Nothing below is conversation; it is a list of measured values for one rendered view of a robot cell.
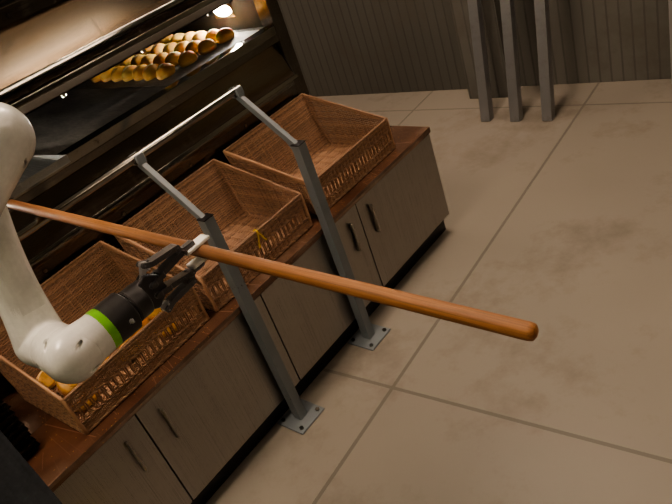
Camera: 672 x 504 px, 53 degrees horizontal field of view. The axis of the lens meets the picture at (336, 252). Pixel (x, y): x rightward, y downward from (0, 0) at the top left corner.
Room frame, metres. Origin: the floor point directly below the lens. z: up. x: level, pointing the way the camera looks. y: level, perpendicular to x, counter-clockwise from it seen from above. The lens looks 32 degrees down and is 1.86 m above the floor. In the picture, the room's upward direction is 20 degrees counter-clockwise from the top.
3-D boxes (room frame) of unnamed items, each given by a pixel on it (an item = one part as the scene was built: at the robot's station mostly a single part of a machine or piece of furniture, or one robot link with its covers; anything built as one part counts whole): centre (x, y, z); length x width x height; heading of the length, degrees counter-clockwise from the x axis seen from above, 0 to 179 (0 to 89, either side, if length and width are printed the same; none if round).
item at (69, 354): (1.11, 0.54, 1.17); 0.14 x 0.13 x 0.11; 131
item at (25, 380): (1.95, 0.85, 0.72); 0.56 x 0.49 x 0.28; 132
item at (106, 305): (1.18, 0.46, 1.17); 0.12 x 0.06 x 0.09; 41
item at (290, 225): (2.34, 0.41, 0.72); 0.56 x 0.49 x 0.28; 130
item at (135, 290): (1.22, 0.40, 1.17); 0.09 x 0.07 x 0.08; 131
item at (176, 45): (3.25, 0.44, 1.21); 0.61 x 0.48 x 0.06; 41
